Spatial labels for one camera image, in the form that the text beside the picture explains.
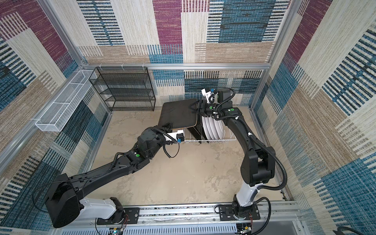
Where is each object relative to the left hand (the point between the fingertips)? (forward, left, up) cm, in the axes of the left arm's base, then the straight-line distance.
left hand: (168, 120), depth 74 cm
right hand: (+7, -13, 0) cm, 15 cm away
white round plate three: (+8, -29, -16) cm, 34 cm away
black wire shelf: (+41, +36, -11) cm, 56 cm away
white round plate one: (+5, -21, -15) cm, 26 cm away
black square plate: (+5, -17, -15) cm, 23 cm away
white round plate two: (+7, -25, -15) cm, 30 cm away
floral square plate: (+4, -12, -14) cm, 19 cm away
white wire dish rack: (+9, -37, -27) cm, 47 cm away
